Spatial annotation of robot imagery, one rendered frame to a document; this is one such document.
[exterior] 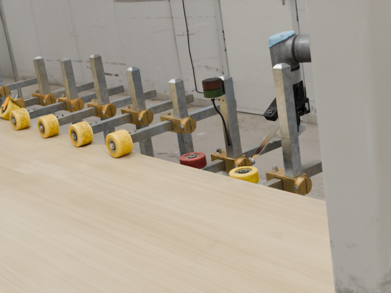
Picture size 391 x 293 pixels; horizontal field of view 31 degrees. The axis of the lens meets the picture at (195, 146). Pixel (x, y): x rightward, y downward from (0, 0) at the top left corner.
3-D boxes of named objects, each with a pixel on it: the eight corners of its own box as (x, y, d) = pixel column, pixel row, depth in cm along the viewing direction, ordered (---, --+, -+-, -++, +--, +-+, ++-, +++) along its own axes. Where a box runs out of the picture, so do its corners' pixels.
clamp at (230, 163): (224, 164, 230) (221, 149, 229) (252, 171, 220) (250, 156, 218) (210, 170, 227) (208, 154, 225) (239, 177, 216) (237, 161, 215)
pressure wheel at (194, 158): (199, 183, 223) (194, 148, 220) (215, 188, 217) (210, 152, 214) (179, 191, 219) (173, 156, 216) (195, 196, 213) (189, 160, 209)
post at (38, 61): (61, 158, 325) (39, 55, 312) (64, 160, 323) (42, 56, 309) (54, 161, 323) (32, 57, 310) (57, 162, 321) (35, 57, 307)
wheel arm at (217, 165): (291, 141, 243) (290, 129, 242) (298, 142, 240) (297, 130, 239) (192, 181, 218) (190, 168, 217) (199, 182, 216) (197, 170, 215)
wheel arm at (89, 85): (92, 87, 335) (91, 81, 334) (95, 88, 332) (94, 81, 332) (21, 107, 314) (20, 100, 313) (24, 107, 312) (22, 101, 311)
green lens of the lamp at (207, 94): (214, 92, 216) (214, 85, 215) (227, 93, 211) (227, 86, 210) (199, 96, 212) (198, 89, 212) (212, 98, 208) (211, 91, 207)
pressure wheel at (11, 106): (7, 120, 314) (15, 104, 315) (15, 123, 307) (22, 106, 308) (-5, 115, 310) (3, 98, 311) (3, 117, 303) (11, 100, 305)
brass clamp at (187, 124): (174, 125, 247) (172, 111, 245) (199, 130, 236) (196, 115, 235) (160, 131, 243) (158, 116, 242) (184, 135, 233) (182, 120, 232)
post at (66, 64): (88, 166, 306) (66, 57, 293) (92, 167, 303) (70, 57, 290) (81, 169, 304) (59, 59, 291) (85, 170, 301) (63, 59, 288)
